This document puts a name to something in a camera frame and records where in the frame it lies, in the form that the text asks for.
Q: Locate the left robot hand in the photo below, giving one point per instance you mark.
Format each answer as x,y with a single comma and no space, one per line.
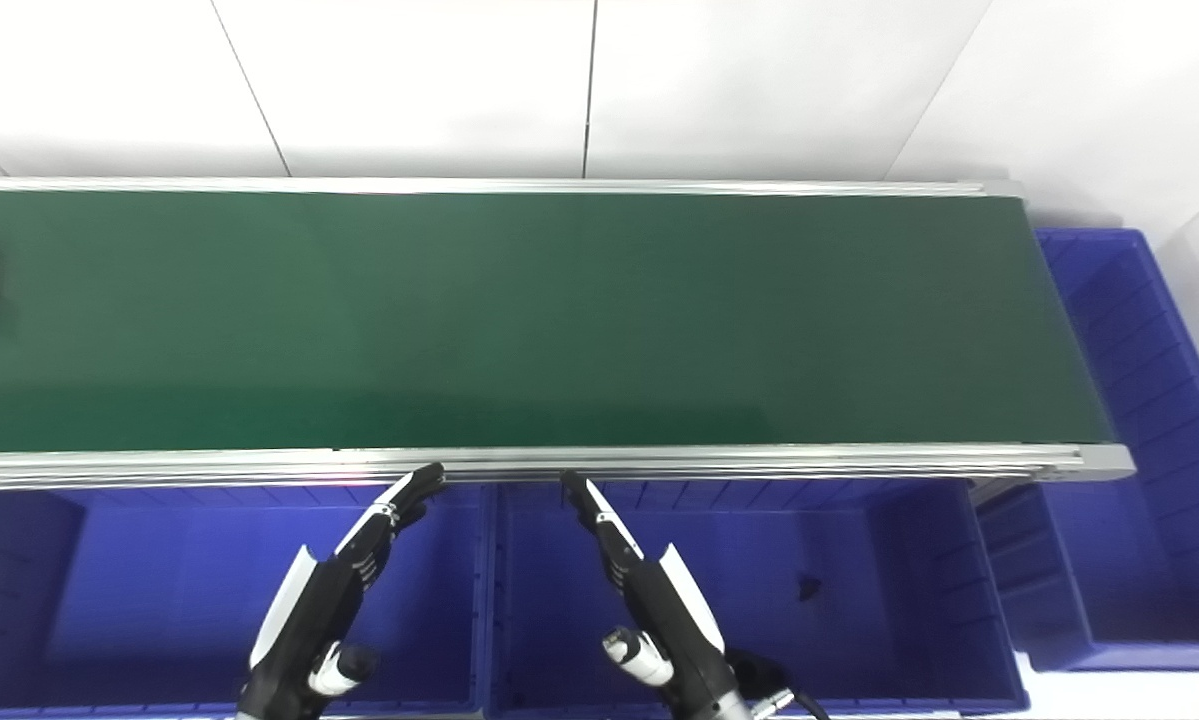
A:
311,605

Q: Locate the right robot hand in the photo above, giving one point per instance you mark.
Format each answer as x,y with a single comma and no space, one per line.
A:
659,605

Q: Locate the green conveyor belt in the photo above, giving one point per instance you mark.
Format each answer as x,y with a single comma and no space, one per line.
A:
719,463
579,320

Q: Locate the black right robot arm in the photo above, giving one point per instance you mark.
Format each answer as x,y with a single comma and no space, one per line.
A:
724,708

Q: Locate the blue plastic bin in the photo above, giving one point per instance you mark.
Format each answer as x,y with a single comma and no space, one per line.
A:
139,590
859,640
1149,520

